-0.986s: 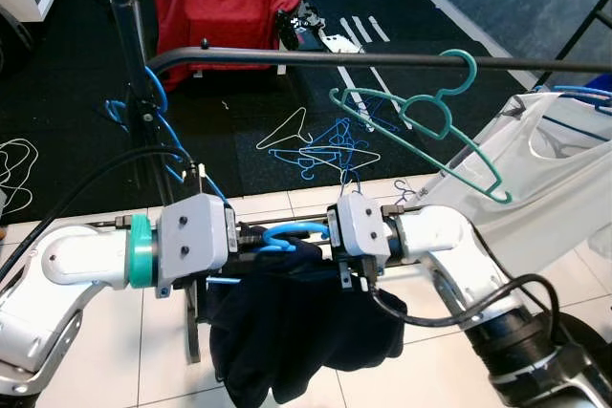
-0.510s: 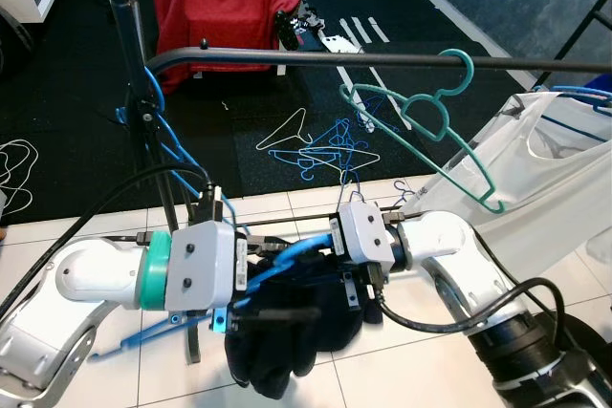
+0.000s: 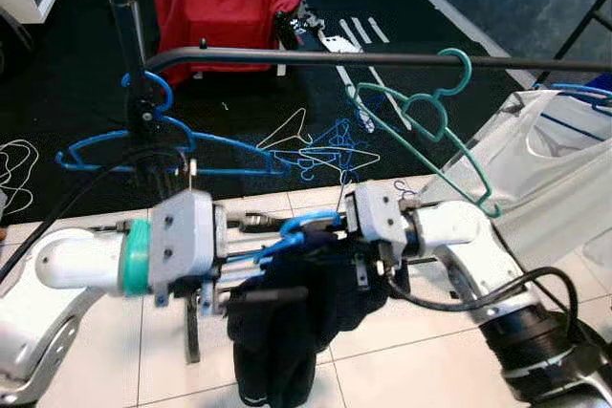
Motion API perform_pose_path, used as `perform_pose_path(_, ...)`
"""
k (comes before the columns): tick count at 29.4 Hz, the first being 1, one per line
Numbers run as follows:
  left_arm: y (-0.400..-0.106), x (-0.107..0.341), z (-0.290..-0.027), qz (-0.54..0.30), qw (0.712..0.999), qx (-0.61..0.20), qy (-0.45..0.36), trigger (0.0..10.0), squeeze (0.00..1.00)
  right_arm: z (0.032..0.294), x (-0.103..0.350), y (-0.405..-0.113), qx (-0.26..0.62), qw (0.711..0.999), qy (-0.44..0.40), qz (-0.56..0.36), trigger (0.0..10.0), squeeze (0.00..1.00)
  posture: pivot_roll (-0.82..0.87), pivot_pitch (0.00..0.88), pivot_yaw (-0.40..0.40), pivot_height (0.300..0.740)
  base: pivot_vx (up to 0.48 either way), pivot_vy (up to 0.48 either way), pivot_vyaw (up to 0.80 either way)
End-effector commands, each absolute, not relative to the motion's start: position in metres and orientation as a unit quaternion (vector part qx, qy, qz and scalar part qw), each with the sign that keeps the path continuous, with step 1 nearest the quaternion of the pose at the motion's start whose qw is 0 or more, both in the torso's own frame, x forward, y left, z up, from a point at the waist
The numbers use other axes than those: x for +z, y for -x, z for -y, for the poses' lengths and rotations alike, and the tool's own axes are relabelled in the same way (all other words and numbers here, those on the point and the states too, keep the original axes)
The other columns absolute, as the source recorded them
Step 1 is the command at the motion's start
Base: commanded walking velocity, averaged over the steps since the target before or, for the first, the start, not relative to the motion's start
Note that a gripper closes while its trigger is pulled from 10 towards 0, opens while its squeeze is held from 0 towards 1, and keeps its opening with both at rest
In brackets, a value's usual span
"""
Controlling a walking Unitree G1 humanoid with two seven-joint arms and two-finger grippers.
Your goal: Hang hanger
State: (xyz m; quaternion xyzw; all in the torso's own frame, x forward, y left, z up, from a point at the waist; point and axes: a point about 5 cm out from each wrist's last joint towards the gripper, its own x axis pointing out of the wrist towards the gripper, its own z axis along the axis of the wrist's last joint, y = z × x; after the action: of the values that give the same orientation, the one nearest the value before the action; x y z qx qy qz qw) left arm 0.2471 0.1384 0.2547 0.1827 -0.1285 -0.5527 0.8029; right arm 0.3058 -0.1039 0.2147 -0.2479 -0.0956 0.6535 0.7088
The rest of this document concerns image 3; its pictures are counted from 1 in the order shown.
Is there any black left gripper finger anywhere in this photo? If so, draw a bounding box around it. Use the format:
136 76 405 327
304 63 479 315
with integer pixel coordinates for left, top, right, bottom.
226 284 315 311

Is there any navy blue shirt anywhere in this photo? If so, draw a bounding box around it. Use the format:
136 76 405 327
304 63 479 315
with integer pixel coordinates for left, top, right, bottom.
226 226 395 408

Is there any blue plastic hanger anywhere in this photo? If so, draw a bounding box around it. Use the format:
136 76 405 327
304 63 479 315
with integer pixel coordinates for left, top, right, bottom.
55 70 294 180
534 81 612 111
222 207 345 287

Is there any white flat device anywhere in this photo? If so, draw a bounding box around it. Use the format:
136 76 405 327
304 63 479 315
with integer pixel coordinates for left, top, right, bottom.
320 33 358 54

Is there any white shirt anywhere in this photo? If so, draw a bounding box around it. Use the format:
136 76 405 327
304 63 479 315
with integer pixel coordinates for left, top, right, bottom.
419 89 612 273

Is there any black equipment box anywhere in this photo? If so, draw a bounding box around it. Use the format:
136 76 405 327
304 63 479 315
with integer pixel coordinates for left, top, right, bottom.
275 5 333 52

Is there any red cloth with yellow print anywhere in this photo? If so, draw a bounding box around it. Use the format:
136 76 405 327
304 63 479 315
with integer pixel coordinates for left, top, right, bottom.
153 0 307 76

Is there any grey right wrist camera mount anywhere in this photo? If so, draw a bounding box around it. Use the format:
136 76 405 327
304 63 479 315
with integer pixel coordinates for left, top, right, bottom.
342 183 414 292

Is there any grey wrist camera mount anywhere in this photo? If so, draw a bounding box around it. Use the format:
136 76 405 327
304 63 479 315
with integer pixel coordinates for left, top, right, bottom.
146 188 230 311
342 183 414 292

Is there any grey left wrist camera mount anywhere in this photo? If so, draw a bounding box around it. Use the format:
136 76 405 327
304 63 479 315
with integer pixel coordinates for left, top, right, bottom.
146 188 230 311

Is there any blue wire hanger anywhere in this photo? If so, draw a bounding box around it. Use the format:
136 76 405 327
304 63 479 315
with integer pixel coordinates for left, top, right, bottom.
295 118 385 185

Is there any white wire hanger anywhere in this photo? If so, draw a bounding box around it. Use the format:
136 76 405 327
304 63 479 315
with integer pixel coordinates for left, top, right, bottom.
255 106 315 154

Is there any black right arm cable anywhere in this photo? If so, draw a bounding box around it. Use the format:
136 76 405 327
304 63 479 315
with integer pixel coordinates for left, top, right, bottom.
381 263 589 342

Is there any green wire hanger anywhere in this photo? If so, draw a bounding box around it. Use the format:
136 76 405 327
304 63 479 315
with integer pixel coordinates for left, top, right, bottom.
345 47 505 221

